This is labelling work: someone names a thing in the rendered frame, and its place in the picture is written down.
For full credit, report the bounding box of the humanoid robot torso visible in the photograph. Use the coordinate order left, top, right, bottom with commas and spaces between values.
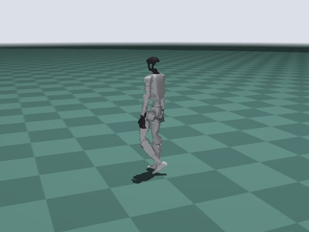
148, 72, 164, 117

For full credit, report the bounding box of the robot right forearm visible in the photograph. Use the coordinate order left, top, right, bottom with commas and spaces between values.
160, 94, 165, 110

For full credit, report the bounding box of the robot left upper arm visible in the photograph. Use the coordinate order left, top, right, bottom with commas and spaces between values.
144, 75, 153, 99

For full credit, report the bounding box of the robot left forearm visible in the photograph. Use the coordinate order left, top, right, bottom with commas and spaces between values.
141, 94, 149, 116

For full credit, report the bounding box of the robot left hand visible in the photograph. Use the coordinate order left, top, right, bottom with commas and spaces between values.
138, 113, 146, 129

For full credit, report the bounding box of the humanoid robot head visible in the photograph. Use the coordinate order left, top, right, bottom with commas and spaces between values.
146, 57, 160, 74

